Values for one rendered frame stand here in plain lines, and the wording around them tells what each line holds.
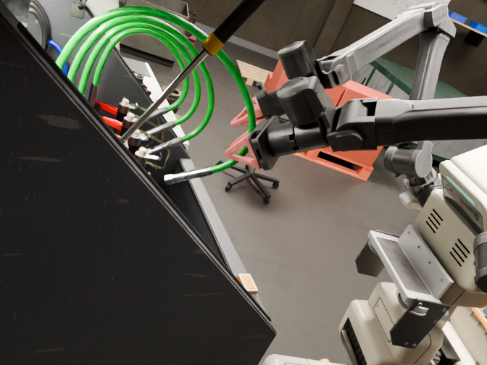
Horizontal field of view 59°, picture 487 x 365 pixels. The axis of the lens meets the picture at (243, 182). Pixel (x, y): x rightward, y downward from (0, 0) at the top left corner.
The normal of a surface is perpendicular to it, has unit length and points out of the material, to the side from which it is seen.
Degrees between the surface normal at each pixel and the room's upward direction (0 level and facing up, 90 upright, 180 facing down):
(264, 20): 90
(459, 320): 92
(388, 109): 40
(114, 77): 90
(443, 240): 98
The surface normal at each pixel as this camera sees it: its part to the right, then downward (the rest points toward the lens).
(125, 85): 0.36, 0.58
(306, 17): 0.11, 0.53
